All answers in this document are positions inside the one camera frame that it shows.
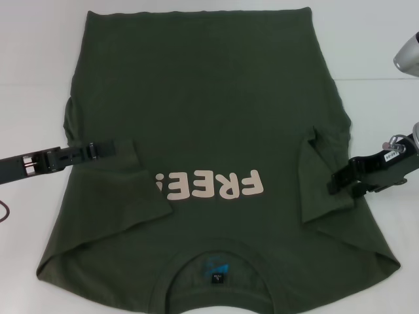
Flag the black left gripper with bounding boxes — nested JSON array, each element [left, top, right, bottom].
[[0, 139, 118, 186]]

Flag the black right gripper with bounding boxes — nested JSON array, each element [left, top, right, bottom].
[[327, 143, 410, 200]]

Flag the dark green FREE! t-shirt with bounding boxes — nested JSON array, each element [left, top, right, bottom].
[[35, 7, 402, 314]]

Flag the white printed label sticker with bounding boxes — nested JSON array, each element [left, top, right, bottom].
[[382, 148, 407, 162]]

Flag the small silver metal connector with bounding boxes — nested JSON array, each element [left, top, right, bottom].
[[380, 134, 399, 152]]

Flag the dark red cable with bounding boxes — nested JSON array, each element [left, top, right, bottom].
[[0, 200, 11, 224]]

